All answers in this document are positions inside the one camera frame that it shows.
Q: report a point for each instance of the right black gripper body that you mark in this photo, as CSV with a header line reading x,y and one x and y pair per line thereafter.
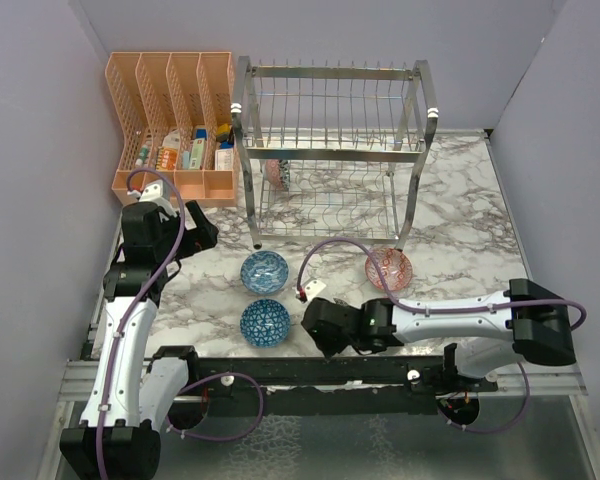
x,y
331,346

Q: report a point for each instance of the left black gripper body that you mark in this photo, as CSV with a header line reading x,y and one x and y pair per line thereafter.
x,y
192,238

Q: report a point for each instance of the red geometric bowl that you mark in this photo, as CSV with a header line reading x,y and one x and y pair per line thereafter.
x,y
395,268

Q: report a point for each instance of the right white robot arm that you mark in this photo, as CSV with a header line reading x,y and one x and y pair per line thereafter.
x,y
524,322

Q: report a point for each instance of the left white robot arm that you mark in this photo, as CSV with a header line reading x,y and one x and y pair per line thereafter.
x,y
118,435

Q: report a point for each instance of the steel dish rack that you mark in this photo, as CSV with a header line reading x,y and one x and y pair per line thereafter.
x,y
357,139

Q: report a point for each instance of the blue triangle bowl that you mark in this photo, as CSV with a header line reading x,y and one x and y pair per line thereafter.
x,y
265,323

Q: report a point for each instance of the orange white box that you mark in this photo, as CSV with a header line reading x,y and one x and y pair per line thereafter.
x,y
169,151

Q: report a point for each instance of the small bottle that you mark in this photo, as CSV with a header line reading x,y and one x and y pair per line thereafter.
x,y
142,156

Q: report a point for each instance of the blue floral bowl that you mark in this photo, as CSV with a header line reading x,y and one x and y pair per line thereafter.
x,y
264,272

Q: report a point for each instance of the green white box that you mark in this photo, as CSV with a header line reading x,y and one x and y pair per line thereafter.
x,y
193,157

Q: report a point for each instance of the white label box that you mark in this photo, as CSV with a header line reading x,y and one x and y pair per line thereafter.
x,y
224,159

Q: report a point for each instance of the peach desk organizer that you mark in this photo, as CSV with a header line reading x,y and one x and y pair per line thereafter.
x,y
174,113

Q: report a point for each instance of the yellow black item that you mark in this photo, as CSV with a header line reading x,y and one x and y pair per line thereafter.
x,y
223,133

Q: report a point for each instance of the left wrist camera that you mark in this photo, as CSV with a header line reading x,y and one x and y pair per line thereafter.
x,y
156,192

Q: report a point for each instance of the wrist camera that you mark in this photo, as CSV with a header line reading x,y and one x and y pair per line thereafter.
x,y
156,192
310,290

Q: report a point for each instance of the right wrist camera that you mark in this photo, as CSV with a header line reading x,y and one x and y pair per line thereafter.
x,y
310,290

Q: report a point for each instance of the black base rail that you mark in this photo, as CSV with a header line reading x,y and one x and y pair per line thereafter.
x,y
241,387

